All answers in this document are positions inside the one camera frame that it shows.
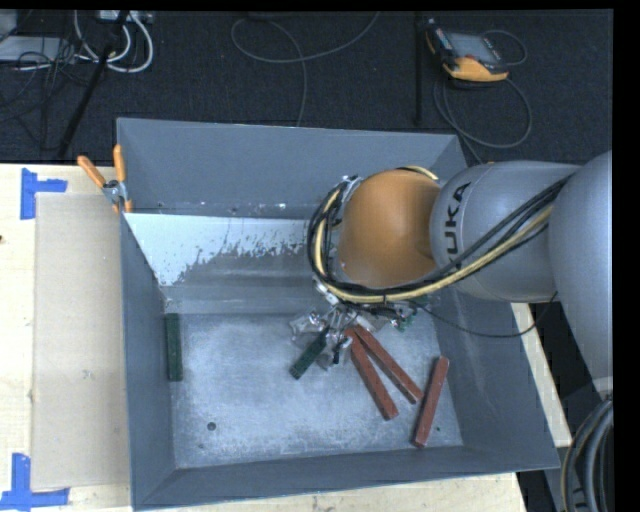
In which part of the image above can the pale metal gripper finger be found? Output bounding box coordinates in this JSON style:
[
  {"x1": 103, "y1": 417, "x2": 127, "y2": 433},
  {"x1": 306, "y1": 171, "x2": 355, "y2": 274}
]
[
  {"x1": 319, "y1": 331, "x2": 351, "y2": 371},
  {"x1": 291, "y1": 311, "x2": 327, "y2": 346}
]

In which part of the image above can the red-brown flat block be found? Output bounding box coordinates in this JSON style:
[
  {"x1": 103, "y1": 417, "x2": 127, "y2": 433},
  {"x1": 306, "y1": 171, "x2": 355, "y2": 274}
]
[
  {"x1": 411, "y1": 355, "x2": 451, "y2": 448},
  {"x1": 353, "y1": 323, "x2": 425, "y2": 405},
  {"x1": 344, "y1": 327, "x2": 401, "y2": 422}
]

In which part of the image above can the grey metal bin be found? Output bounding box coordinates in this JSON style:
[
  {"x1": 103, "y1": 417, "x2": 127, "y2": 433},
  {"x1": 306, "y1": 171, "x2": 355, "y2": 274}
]
[{"x1": 115, "y1": 117, "x2": 562, "y2": 511}]

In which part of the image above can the pale flat board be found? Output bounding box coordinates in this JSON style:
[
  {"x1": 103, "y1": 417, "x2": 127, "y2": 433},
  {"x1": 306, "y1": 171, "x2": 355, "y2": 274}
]
[{"x1": 29, "y1": 192, "x2": 132, "y2": 492}]

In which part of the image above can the dark green block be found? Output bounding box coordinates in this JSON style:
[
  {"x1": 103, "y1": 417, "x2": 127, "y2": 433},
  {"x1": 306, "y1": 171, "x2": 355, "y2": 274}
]
[
  {"x1": 289, "y1": 327, "x2": 331, "y2": 381},
  {"x1": 164, "y1": 312, "x2": 185, "y2": 383}
]

